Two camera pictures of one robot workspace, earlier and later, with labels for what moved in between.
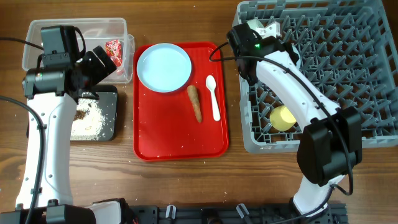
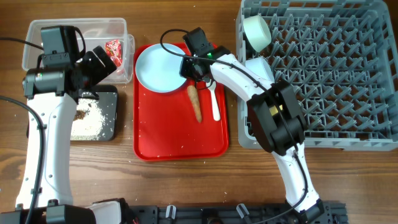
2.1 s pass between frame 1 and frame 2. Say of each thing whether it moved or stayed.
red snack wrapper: stayed
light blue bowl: moved
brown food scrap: stayed
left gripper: stayed
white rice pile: stayed
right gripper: moved
